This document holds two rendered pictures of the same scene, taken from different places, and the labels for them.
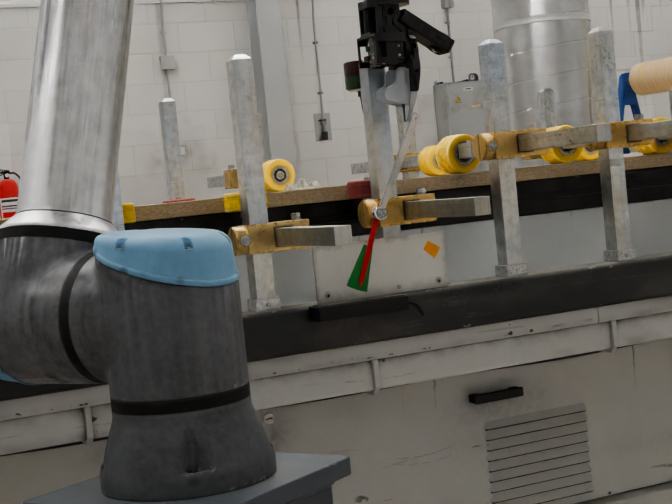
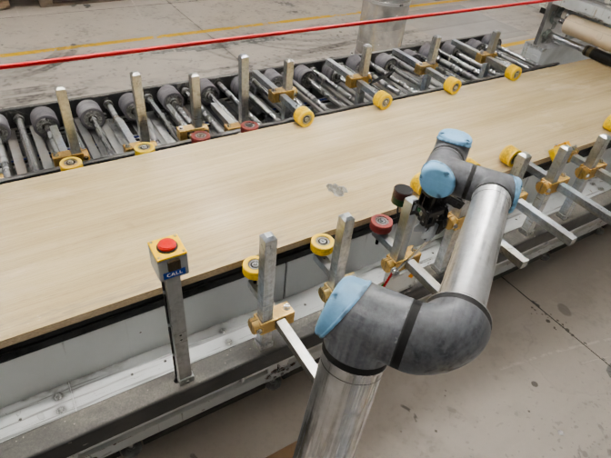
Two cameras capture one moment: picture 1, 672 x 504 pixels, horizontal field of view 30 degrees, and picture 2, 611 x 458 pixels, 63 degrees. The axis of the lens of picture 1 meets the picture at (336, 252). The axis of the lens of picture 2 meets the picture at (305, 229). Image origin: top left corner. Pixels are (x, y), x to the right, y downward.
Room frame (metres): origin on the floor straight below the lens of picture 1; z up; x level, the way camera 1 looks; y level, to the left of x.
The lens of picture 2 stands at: (1.09, 0.45, 2.00)
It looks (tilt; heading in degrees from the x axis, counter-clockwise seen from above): 40 degrees down; 349
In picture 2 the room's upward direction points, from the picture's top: 6 degrees clockwise
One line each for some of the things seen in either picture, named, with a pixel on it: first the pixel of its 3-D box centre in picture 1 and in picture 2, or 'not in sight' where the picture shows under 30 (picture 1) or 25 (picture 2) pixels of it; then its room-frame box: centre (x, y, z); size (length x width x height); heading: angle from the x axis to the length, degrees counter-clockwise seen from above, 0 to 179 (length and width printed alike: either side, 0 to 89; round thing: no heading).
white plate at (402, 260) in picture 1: (382, 266); (387, 288); (2.22, -0.08, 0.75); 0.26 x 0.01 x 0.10; 114
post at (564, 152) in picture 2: not in sight; (542, 197); (2.55, -0.78, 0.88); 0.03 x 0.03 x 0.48; 24
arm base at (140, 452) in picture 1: (184, 433); not in sight; (1.35, 0.18, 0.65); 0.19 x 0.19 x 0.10
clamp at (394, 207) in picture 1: (396, 210); (400, 259); (2.26, -0.12, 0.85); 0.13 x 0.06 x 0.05; 114
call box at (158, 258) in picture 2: not in sight; (168, 258); (1.94, 0.60, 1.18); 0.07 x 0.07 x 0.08; 24
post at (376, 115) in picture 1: (383, 192); (397, 254); (2.25, -0.10, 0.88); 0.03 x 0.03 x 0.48; 24
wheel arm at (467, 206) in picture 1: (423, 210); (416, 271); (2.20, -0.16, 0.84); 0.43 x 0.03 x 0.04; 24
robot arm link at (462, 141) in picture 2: not in sight; (449, 154); (2.18, -0.13, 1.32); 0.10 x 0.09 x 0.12; 148
